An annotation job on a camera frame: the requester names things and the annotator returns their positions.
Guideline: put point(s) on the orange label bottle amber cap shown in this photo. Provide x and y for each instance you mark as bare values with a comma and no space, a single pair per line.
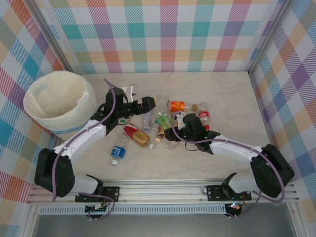
176,105

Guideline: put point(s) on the copper label plastic bottle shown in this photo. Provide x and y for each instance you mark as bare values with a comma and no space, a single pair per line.
161,133

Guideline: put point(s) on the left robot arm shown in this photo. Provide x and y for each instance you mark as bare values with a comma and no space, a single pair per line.
81,138

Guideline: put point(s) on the circuit board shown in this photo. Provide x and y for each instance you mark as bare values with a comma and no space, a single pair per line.
234,207
95,208

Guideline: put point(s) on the white bin with blue stripe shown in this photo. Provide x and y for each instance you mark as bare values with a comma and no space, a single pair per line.
56,98

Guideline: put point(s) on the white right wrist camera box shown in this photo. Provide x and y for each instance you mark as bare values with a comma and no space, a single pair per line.
181,121

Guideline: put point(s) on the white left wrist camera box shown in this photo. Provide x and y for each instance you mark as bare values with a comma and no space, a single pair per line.
130,90

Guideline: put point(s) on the grey metal shelf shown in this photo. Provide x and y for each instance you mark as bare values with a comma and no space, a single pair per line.
158,225

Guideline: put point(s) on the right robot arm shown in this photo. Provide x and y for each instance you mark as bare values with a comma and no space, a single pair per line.
234,150

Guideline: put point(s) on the red white label amber bottle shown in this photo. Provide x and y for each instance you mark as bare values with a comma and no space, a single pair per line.
135,134

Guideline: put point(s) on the right circuit board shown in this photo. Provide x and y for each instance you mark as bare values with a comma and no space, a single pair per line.
234,207

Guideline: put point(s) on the green label plastic bottle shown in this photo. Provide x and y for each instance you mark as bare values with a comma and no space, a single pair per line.
163,120

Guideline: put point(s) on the blue label plastic bottle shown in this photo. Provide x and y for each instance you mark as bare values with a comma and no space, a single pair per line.
118,151

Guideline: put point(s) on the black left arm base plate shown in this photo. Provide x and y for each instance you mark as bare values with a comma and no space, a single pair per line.
111,193

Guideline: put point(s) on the purple tinted plastic bottle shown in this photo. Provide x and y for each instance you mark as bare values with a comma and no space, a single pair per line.
147,122

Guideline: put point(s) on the aluminium frame post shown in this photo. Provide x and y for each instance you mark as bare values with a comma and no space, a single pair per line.
56,32

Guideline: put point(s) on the red label bottle red cap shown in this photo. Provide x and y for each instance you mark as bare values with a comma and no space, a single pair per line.
203,115

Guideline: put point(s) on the crushed clear bottle green cap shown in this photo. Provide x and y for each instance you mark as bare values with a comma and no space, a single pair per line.
121,121

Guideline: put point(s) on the aluminium mounting rail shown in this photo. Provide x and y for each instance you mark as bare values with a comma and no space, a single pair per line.
160,191

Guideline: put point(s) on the left circuit board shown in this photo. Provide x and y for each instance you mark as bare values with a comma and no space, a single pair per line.
95,208

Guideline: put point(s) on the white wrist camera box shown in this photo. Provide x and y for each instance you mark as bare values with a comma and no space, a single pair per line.
130,90
181,121

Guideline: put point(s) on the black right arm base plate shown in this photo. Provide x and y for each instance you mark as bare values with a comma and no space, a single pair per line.
214,193

